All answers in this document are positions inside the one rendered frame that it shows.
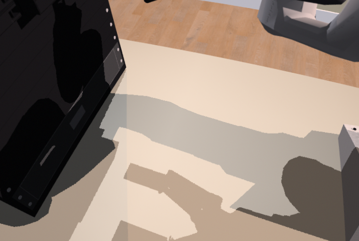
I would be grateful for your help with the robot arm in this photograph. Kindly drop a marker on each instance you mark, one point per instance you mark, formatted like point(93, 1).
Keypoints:
point(296, 20)

